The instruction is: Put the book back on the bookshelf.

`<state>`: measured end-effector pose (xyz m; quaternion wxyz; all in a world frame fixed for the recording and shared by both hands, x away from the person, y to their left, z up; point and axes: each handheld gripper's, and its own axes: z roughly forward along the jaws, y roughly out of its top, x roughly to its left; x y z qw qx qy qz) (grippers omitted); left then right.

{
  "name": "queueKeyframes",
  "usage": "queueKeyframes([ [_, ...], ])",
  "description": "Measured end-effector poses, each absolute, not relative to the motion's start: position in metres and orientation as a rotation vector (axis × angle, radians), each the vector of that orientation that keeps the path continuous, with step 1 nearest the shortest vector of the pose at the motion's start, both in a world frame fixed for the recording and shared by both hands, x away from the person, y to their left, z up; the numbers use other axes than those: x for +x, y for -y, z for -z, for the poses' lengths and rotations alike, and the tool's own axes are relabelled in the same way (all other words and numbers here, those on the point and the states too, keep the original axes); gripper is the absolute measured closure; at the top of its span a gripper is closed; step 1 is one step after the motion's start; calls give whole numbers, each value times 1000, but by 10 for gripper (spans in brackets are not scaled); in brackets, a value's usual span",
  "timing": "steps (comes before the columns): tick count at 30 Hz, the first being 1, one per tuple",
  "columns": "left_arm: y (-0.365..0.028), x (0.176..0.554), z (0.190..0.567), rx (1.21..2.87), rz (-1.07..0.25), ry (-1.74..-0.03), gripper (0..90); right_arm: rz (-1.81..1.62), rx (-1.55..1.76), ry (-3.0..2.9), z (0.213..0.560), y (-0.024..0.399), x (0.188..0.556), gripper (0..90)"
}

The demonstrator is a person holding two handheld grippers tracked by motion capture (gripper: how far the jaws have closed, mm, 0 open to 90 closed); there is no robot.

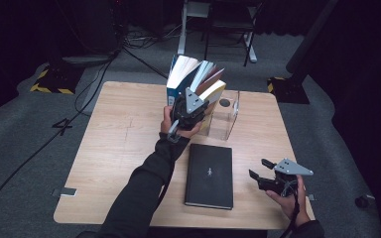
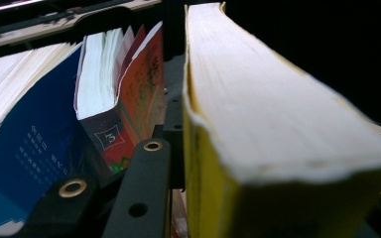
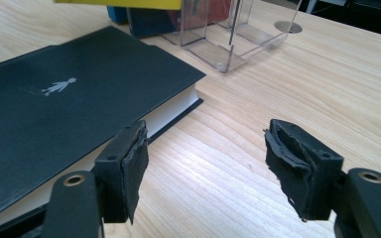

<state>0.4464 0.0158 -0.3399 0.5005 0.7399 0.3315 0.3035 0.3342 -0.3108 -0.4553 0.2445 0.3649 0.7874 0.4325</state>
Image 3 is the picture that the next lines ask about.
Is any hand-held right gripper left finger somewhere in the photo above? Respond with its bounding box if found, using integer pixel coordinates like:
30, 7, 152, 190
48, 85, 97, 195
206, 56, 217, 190
93, 119, 150, 226

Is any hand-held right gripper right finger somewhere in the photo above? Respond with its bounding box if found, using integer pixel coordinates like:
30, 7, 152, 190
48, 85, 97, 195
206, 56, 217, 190
263, 118, 345, 222

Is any black hardcover book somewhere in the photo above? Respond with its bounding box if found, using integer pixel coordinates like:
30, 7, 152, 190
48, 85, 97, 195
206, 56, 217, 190
0, 25, 207, 230

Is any clear acrylic book rack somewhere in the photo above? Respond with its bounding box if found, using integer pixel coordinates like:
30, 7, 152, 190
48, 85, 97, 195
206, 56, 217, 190
127, 0, 304, 74

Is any red illustrated book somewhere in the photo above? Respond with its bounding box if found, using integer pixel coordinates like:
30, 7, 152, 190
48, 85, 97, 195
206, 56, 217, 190
128, 0, 232, 39

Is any round table grommet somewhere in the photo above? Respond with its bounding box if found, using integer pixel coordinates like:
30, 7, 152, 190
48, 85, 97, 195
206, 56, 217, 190
273, 20, 304, 35

